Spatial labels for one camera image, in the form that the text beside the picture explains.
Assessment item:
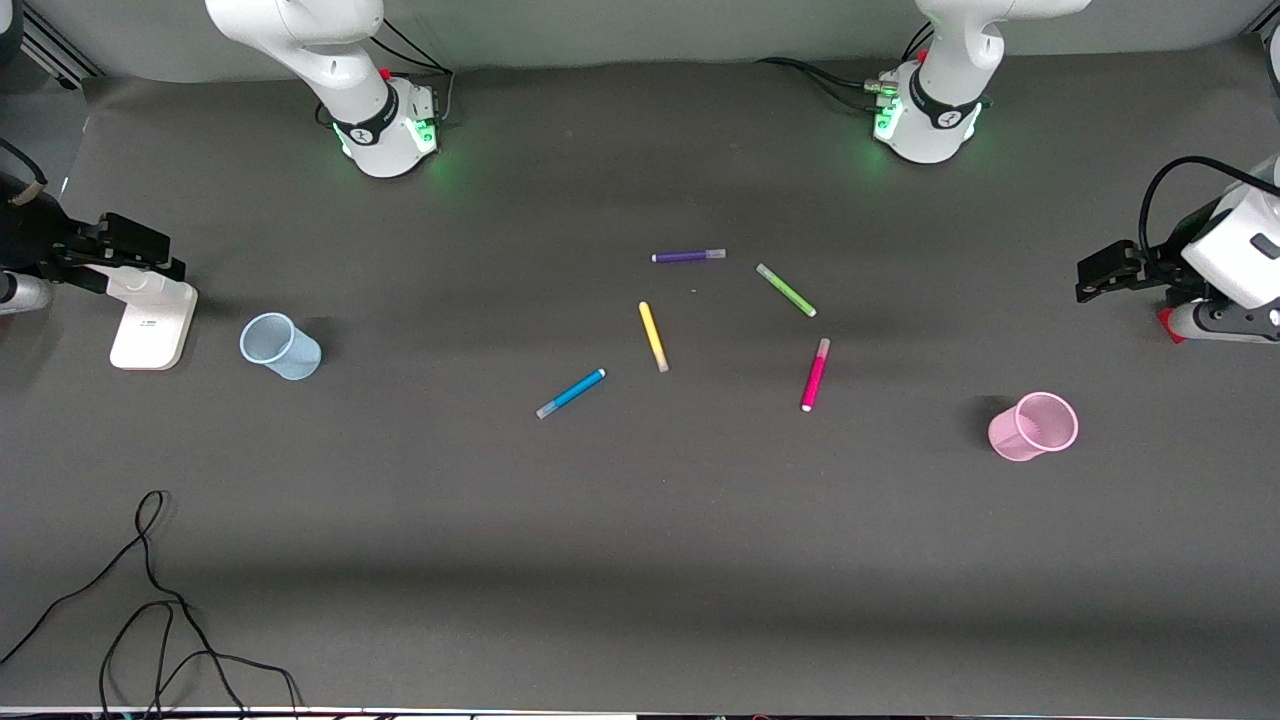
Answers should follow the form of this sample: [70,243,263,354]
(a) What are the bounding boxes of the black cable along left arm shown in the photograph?
[1140,155,1280,263]

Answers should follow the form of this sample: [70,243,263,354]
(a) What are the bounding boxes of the aluminium frame rail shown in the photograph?
[20,8,106,91]

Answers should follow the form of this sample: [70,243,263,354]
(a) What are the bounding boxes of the yellow marker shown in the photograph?
[638,301,670,374]

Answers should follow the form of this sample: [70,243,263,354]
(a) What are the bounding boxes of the pink mesh cup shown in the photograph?
[988,391,1080,463]

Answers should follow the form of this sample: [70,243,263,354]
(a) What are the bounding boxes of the black right arm base cables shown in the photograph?
[372,18,457,129]

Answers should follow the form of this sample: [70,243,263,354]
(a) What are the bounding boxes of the black arm base cables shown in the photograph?
[372,18,457,129]
[755,20,936,113]

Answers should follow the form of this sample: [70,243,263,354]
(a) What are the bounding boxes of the black cable along right arm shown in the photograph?
[0,138,47,207]

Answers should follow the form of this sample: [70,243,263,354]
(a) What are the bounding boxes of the black left arm base cables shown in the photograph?
[755,20,936,113]

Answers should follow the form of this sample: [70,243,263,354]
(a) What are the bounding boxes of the loose black cable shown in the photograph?
[0,490,303,720]

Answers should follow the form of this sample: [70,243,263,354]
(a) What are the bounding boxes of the white stand with pole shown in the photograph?
[108,266,199,372]

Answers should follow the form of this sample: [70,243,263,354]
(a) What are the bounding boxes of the pink marker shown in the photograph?
[800,338,832,413]

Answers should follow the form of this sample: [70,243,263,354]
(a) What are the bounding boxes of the green marker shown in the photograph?
[755,263,818,319]

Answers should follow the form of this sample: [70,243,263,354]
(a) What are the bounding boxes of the light blue plastic cup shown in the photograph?
[239,312,323,381]

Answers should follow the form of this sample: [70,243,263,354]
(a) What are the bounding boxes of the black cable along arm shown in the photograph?
[1140,155,1280,263]
[0,138,47,207]

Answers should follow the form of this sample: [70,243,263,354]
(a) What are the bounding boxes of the blue marker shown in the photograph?
[536,368,607,420]

